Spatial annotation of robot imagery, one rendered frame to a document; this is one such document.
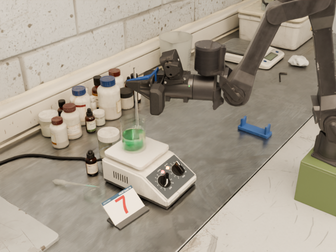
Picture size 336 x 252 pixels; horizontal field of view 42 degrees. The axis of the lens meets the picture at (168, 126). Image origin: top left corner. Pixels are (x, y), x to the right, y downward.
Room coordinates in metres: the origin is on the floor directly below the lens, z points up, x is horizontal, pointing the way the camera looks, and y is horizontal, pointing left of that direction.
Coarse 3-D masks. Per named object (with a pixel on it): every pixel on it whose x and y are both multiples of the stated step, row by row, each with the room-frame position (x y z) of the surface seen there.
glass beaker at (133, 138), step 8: (120, 120) 0.92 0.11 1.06; (128, 120) 0.94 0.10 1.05; (144, 120) 0.92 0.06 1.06; (128, 128) 0.89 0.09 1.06; (136, 128) 0.88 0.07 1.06; (144, 128) 0.90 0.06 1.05; (128, 136) 0.89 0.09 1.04; (136, 136) 0.88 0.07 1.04; (144, 136) 0.90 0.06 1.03; (128, 144) 0.89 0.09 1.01; (136, 144) 0.88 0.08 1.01; (144, 144) 0.90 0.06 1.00; (128, 152) 0.89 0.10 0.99; (136, 152) 0.89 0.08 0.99
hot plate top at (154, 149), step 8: (120, 144) 0.93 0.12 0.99; (152, 144) 0.93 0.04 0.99; (160, 144) 0.93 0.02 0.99; (104, 152) 0.89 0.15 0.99; (112, 152) 0.89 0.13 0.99; (120, 152) 0.89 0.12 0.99; (144, 152) 0.89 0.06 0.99; (152, 152) 0.89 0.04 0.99; (160, 152) 0.89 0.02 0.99; (120, 160) 0.86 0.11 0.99; (128, 160) 0.86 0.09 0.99; (136, 160) 0.86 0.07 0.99; (144, 160) 0.86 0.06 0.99; (152, 160) 0.86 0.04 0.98; (136, 168) 0.83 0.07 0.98
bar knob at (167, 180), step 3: (165, 174) 0.83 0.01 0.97; (168, 174) 0.83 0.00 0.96; (159, 177) 0.83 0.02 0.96; (162, 177) 0.83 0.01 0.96; (165, 177) 0.82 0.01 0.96; (168, 177) 0.82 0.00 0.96; (159, 180) 0.82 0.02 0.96; (162, 180) 0.82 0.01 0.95; (165, 180) 0.81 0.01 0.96; (168, 180) 0.83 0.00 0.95; (159, 183) 0.81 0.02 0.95; (162, 183) 0.82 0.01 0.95; (165, 183) 0.81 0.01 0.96; (168, 183) 0.82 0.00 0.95; (162, 186) 0.81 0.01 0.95; (165, 186) 0.81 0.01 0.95; (168, 186) 0.82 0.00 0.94
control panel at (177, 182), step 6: (174, 156) 0.91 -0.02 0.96; (168, 162) 0.88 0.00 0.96; (174, 162) 0.89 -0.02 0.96; (180, 162) 0.90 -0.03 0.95; (156, 168) 0.85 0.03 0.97; (162, 168) 0.86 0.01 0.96; (186, 168) 0.89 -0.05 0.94; (150, 174) 0.83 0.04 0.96; (156, 174) 0.84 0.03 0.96; (162, 174) 0.84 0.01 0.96; (174, 174) 0.86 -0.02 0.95; (186, 174) 0.87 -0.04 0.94; (192, 174) 0.88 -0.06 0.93; (150, 180) 0.82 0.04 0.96; (156, 180) 0.82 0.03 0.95; (174, 180) 0.84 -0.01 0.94; (180, 180) 0.85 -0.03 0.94; (186, 180) 0.85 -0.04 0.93; (156, 186) 0.81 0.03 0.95; (174, 186) 0.82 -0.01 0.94; (180, 186) 0.83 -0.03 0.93; (162, 192) 0.80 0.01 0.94; (168, 192) 0.80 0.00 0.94; (174, 192) 0.81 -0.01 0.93
